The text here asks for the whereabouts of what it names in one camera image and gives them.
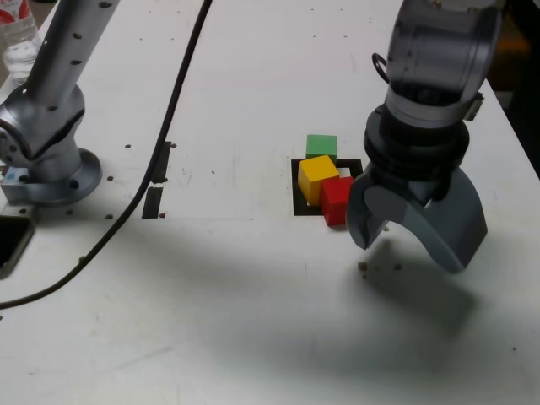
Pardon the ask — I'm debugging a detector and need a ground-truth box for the thick black cable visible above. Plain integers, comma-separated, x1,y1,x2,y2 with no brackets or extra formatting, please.
0,0,214,309

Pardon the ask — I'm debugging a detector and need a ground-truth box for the green cube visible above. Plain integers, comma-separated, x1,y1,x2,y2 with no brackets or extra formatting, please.
305,134,338,161

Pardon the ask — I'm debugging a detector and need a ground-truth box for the small grey camera box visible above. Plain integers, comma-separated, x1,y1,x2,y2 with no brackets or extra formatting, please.
463,92,484,123

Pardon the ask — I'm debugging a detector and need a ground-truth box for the black tape strip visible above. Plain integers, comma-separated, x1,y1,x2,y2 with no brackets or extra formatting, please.
141,141,173,219

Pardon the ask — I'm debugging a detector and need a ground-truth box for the red cube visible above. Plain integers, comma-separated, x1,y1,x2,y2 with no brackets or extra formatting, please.
321,176,354,228

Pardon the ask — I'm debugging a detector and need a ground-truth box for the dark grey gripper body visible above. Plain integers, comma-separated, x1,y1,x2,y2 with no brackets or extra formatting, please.
363,165,462,208

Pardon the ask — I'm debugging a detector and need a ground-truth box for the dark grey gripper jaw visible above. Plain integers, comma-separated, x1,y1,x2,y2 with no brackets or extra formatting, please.
344,170,383,251

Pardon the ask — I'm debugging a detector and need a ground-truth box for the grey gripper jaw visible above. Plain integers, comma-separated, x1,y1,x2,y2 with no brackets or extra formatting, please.
364,166,489,274

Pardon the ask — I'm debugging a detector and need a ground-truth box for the clear plastic bottle red label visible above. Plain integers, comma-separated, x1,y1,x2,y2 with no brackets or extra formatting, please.
0,0,43,84

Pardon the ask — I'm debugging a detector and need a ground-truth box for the yellow cube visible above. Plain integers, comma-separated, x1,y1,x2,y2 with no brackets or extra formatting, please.
297,154,341,207

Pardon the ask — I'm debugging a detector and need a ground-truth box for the black tape square outline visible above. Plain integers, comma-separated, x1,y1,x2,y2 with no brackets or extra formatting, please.
290,159,365,218

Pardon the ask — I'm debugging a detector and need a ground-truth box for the thin black camera cable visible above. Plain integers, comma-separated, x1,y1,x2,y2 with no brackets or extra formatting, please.
370,52,392,84

